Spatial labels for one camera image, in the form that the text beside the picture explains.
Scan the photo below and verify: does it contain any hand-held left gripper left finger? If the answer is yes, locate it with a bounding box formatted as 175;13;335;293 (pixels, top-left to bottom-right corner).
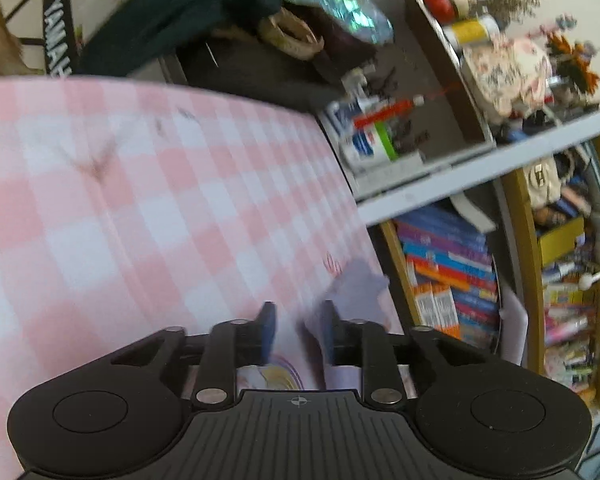
109;301;279;407

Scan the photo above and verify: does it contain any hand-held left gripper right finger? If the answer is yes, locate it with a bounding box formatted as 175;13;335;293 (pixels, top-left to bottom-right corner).
320;299;487;406

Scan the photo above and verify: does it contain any purple sweater with orange outline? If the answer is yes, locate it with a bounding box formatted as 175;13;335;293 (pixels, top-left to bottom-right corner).
302;259;416;391

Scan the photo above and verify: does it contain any orange and white box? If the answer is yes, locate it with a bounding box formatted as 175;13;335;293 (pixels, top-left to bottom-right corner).
413;282;437;331
432;285;462;340

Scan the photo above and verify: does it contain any row of colourful books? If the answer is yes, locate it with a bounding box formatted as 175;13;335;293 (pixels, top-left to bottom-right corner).
394;206;501;351

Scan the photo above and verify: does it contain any pink checked tablecloth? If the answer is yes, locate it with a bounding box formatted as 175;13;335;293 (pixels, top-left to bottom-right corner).
0;76;406;476

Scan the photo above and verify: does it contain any black and white book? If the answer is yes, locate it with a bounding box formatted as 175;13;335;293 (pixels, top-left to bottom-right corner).
449;194;498;233

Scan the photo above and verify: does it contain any white can with green lid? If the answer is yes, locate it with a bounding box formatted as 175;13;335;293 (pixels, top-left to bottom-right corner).
340;105;399;171

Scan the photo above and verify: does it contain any red tassel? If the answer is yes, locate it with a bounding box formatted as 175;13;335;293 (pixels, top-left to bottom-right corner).
352;82;468;130

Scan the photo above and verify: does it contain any beige handbag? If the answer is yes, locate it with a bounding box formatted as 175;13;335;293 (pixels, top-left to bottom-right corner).
522;156;563;208

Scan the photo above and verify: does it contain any maroon cloth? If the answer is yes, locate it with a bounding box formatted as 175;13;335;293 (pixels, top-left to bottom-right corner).
285;2;378;86

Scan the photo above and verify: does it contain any woven straw basket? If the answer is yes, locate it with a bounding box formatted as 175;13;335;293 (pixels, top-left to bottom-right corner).
260;6;326;62

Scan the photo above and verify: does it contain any floral fabric pouch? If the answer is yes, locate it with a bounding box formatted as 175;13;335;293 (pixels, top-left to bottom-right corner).
460;37;553;126

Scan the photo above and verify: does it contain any iridescent plastic bag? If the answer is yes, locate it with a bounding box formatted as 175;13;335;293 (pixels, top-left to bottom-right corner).
260;0;395;45

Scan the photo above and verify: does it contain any dark green cloth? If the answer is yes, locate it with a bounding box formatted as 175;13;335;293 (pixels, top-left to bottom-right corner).
80;0;281;63

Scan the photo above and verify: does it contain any yellow can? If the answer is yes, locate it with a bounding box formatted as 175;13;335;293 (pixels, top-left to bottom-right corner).
442;15;503;51

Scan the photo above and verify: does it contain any black piano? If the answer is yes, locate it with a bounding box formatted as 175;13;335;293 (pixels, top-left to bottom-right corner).
40;0;341;116

